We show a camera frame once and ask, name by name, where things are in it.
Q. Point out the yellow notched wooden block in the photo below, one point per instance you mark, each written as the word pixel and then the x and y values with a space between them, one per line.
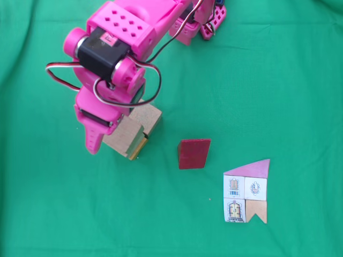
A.
pixel 141 146

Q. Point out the wooden cube tall window print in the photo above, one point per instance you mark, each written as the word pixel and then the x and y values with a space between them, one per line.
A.
pixel 126 136

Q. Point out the green cloth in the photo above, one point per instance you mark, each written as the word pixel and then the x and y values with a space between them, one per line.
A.
pixel 268 80

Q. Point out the wooden cube door print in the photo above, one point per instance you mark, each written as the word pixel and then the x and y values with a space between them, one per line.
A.
pixel 148 117

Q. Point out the dark red wedge block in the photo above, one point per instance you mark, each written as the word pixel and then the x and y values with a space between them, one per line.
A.
pixel 194 154

